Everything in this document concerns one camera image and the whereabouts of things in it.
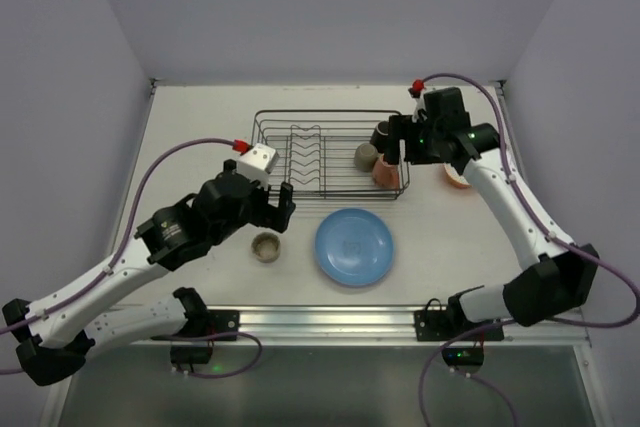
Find black cup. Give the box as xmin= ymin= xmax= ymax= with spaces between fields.
xmin=369 ymin=120 xmax=389 ymax=154

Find orange white bowl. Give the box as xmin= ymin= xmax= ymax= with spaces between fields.
xmin=443 ymin=164 xmax=471 ymax=189

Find grey-green cup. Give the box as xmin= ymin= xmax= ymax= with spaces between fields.
xmin=353 ymin=143 xmax=378 ymax=172

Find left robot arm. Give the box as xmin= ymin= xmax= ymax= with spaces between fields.
xmin=2 ymin=145 xmax=295 ymax=386

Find speckled grey cup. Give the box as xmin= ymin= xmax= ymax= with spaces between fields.
xmin=251 ymin=232 xmax=281 ymax=263

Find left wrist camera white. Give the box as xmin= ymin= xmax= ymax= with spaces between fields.
xmin=236 ymin=143 xmax=279 ymax=190

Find blue plate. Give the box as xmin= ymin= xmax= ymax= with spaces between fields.
xmin=313 ymin=208 xmax=395 ymax=288

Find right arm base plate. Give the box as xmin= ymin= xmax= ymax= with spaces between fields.
xmin=413 ymin=298 xmax=505 ymax=342

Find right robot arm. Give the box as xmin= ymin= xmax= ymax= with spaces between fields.
xmin=384 ymin=81 xmax=597 ymax=327

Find aluminium rail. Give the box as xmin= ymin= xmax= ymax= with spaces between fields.
xmin=64 ymin=302 xmax=589 ymax=348

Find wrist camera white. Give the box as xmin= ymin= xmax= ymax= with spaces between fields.
xmin=236 ymin=143 xmax=279 ymax=190
xmin=408 ymin=79 xmax=427 ymax=123

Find pink cup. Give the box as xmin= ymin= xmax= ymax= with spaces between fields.
xmin=372 ymin=154 xmax=400 ymax=190

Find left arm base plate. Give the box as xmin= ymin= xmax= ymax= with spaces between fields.
xmin=153 ymin=309 xmax=240 ymax=342

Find black wire dish rack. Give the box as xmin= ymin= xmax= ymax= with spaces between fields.
xmin=251 ymin=109 xmax=410 ymax=201

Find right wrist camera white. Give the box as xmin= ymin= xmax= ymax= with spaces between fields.
xmin=408 ymin=79 xmax=427 ymax=123

